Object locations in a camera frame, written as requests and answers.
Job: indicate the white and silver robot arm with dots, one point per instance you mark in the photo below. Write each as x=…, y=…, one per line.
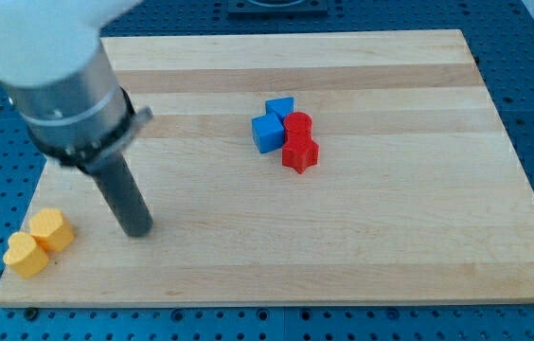
x=55, y=69

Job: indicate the yellow hexagon block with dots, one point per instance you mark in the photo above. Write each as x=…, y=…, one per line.
x=51, y=229

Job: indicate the yellow heart block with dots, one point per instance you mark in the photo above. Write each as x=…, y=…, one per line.
x=25, y=257

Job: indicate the red star block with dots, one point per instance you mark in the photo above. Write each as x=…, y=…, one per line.
x=300, y=153

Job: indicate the blue cube block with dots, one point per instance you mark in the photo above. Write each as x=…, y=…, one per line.
x=267, y=133

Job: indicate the red cylinder block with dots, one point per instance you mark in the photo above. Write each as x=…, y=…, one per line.
x=297, y=125

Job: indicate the blue triangle block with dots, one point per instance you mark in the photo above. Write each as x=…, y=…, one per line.
x=280, y=107

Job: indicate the light wooden board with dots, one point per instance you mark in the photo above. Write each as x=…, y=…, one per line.
x=418, y=196

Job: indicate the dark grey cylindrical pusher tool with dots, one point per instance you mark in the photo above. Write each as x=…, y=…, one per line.
x=121, y=193

